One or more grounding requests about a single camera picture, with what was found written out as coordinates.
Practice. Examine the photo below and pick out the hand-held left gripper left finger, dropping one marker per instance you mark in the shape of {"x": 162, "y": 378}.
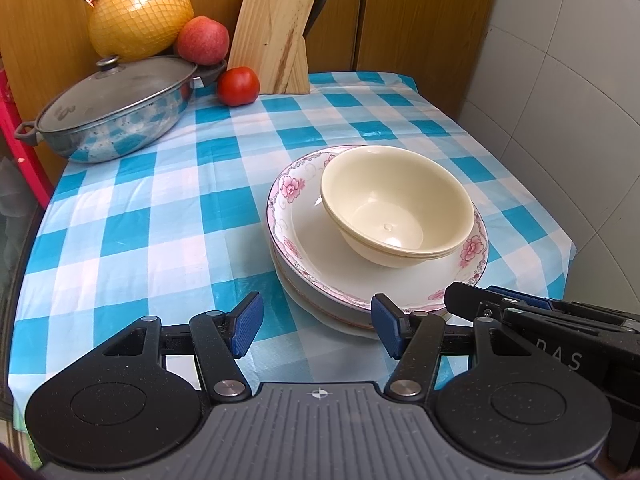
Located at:
{"x": 245, "y": 325}

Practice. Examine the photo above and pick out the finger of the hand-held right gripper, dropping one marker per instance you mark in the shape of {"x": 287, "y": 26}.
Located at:
{"x": 465, "y": 300}
{"x": 525, "y": 299}

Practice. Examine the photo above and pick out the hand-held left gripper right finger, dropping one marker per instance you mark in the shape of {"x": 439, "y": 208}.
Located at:
{"x": 387, "y": 327}

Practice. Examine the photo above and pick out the white plate with pink flower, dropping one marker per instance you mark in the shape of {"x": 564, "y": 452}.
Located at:
{"x": 345, "y": 325}

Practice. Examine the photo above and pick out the cream plastic bowl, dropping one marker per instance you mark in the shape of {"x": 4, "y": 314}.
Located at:
{"x": 395, "y": 263}
{"x": 400, "y": 258}
{"x": 395, "y": 200}

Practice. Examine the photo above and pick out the gold rim flower plate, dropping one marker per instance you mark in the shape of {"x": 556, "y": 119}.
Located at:
{"x": 300, "y": 290}

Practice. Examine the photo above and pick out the pink flower border plate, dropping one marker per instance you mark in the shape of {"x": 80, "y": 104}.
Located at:
{"x": 310, "y": 240}

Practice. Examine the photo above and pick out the blue checked tablecloth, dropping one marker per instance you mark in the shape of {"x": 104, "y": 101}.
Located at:
{"x": 150, "y": 220}

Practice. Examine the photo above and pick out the steel cooking pot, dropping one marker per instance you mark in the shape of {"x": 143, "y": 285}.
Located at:
{"x": 125, "y": 132}

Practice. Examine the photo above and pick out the red tomato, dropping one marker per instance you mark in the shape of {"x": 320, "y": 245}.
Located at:
{"x": 239, "y": 86}

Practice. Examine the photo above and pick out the frosted glass door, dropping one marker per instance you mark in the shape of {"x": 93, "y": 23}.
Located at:
{"x": 15, "y": 240}

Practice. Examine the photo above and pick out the glass pot lid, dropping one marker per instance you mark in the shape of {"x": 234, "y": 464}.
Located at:
{"x": 115, "y": 90}

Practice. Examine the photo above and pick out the red apple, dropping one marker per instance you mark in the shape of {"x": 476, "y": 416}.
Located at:
{"x": 202, "y": 40}

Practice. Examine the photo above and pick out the wooden knife block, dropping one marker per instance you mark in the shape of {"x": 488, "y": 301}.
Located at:
{"x": 270, "y": 35}

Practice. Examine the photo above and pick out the wooden cabinet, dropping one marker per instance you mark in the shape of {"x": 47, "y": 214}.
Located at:
{"x": 425, "y": 10}

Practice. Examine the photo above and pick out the red board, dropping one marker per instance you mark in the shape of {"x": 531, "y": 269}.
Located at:
{"x": 20, "y": 130}

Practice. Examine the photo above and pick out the pomelo in yellow net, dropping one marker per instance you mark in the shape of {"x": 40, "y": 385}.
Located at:
{"x": 140, "y": 15}

